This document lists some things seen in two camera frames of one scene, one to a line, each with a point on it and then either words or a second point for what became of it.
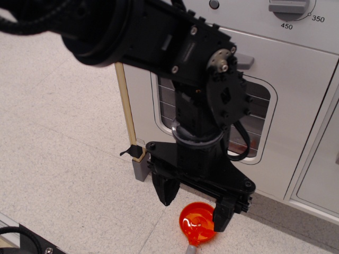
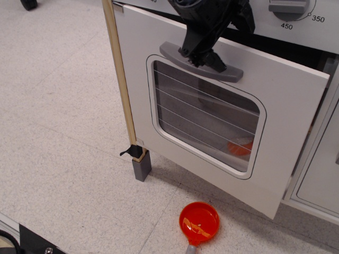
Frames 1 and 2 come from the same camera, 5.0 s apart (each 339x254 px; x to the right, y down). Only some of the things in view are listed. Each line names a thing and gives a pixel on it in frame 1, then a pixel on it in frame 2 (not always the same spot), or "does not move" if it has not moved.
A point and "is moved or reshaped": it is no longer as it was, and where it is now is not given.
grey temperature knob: (288, 10) does not move
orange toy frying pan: (196, 223) does not move
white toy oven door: (287, 84) is moved or reshaped
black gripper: (201, 163) -> (198, 42)
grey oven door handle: (244, 62) is moved or reshaped
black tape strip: (134, 150) does not move
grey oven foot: (142, 170) does not move
